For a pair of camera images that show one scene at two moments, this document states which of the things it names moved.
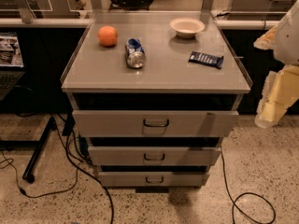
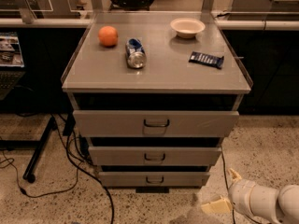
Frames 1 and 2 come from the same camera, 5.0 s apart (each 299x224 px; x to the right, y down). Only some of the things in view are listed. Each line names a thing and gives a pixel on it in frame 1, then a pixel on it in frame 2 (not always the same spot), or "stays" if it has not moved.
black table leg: x=31 y=145 stays
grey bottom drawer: x=152 y=178 stays
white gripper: x=288 y=42 to x=239 y=194
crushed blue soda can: x=135 y=53 stays
